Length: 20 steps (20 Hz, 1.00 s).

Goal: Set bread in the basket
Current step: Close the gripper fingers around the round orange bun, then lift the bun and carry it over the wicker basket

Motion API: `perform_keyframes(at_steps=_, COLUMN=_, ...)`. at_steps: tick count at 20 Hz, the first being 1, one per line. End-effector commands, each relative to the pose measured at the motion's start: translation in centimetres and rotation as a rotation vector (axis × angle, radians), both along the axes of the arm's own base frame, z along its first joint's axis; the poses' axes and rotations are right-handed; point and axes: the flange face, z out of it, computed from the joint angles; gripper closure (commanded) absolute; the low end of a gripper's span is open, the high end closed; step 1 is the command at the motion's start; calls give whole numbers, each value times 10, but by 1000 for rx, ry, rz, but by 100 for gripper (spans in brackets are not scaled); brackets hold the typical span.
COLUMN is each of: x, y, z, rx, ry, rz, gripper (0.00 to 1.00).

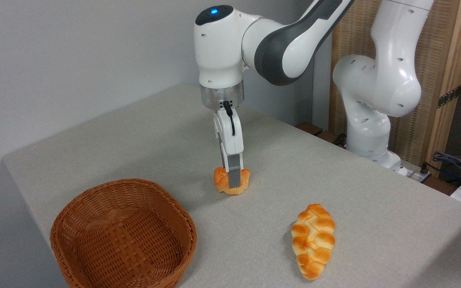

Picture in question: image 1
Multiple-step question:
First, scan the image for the black metal screen hinge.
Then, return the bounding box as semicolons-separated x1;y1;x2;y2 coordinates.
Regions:
437;85;461;109

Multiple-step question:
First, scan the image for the braided oblong bread loaf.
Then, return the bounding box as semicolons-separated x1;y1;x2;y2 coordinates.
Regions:
291;203;336;281

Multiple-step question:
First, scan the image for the round orange bread roll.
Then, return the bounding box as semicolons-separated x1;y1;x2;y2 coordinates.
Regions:
213;166;251;196

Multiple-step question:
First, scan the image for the bundle of dark cables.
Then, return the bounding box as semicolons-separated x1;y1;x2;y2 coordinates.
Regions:
421;151;461;186

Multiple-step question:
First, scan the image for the brown woven wicker basket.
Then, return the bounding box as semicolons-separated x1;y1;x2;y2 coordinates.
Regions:
50;178;198;288

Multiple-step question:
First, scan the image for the brown wooden bench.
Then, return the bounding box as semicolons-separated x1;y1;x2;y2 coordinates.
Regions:
296;123;347;149

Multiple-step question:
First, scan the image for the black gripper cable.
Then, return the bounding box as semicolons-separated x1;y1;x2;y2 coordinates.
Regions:
223;100;237;136

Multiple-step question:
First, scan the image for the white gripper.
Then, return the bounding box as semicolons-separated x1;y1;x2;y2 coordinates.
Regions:
213;106;244;189

